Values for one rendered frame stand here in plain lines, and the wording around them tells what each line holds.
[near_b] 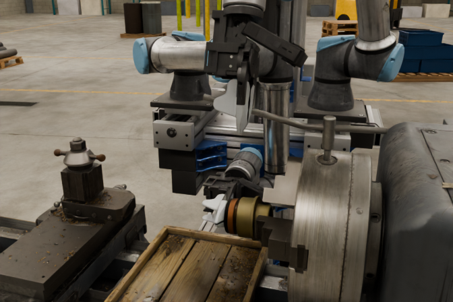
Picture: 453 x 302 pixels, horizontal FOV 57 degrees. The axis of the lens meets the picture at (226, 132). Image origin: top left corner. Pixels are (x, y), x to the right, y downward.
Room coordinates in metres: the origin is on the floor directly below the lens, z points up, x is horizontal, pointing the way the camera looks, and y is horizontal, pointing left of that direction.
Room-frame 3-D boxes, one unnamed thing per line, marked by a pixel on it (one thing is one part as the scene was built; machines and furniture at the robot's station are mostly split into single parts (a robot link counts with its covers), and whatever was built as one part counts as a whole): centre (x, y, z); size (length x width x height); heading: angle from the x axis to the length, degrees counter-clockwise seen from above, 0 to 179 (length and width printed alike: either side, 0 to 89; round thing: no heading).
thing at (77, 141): (0.99, 0.38, 1.17); 0.04 x 0.04 x 0.03
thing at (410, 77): (7.33, -3.29, 0.39); 1.20 x 0.80 x 0.79; 92
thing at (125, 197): (0.98, 0.35, 0.99); 0.20 x 0.10 x 0.05; 74
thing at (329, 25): (10.06, -2.93, 0.36); 1.26 x 0.86 x 0.73; 95
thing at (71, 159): (0.99, 0.38, 1.13); 0.08 x 0.08 x 0.03
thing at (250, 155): (1.06, -0.05, 1.07); 0.11 x 0.08 x 0.09; 163
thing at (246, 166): (0.99, -0.03, 1.08); 0.08 x 0.05 x 0.08; 73
